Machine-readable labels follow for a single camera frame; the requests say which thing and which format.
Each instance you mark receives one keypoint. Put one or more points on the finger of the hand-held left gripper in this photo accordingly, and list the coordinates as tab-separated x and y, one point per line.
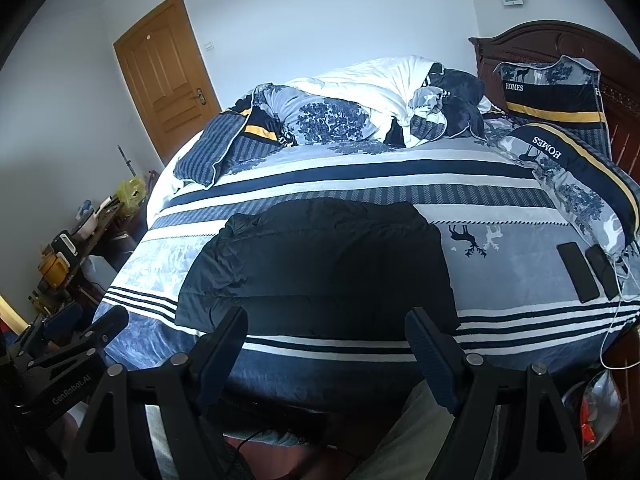
112	319
62	321

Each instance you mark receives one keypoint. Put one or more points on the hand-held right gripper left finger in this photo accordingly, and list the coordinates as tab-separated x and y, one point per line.
225	342

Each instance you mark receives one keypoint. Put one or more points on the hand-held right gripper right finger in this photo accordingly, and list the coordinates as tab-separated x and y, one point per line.
432	360

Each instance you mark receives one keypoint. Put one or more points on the black puffer jacket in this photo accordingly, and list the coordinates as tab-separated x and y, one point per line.
320	260

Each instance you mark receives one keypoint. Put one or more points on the white bin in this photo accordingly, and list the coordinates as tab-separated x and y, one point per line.
100	272

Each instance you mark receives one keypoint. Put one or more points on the yellow box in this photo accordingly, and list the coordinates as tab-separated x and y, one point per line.
52	265

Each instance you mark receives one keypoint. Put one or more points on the black white appliance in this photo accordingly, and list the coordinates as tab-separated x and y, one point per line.
65	242

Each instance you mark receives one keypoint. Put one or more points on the person's beige trouser leg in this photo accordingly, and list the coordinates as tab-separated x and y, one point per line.
400	440

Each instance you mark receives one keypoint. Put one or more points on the cluttered dark desk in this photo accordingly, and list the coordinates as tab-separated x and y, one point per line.
107	225

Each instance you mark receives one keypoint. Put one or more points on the white pot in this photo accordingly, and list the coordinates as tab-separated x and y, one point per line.
90	222

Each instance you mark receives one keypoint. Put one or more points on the yellow plastic bag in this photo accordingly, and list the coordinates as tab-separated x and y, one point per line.
131	192

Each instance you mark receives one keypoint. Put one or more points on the black smartphone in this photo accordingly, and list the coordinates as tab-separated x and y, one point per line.
602	270
577	270

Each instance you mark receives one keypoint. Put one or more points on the clear plastic bag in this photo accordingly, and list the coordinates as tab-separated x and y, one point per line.
600	400

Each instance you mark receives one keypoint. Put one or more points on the blue white patterned bed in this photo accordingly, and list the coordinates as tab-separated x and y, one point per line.
350	175

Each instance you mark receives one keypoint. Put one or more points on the patterned pillow with yellow stripe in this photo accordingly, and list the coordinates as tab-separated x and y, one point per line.
575	170
550	92

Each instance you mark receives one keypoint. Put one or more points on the blue white patterned duvet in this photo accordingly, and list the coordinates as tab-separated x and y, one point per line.
325	115

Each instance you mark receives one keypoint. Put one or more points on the brown wooden door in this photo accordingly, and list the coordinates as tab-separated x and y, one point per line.
160	70

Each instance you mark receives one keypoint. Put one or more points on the dark blue cloth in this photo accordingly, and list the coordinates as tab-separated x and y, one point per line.
460	95

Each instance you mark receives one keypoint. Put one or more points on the dark wooden headboard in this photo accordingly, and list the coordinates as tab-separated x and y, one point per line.
540	42

